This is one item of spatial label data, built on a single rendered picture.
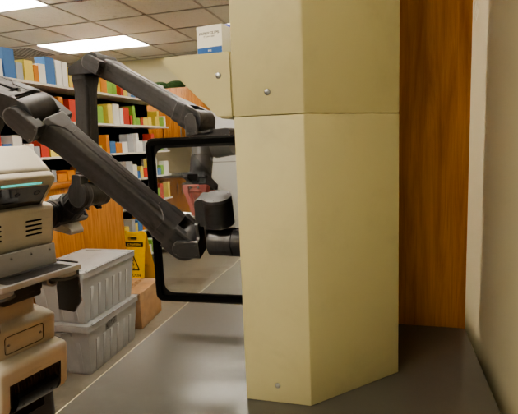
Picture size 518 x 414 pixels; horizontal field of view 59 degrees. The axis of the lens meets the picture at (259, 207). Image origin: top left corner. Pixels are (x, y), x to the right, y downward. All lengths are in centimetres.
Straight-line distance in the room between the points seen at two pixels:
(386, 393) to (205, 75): 60
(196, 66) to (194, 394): 55
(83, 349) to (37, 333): 156
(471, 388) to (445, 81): 60
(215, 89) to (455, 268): 67
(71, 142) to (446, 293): 85
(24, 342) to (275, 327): 92
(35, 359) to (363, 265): 102
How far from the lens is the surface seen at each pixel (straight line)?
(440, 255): 110
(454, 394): 89
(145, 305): 371
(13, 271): 142
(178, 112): 121
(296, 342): 77
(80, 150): 92
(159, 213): 89
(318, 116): 71
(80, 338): 305
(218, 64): 74
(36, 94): 98
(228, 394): 86
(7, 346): 149
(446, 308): 113
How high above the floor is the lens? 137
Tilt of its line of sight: 8 degrees down
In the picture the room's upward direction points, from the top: 2 degrees counter-clockwise
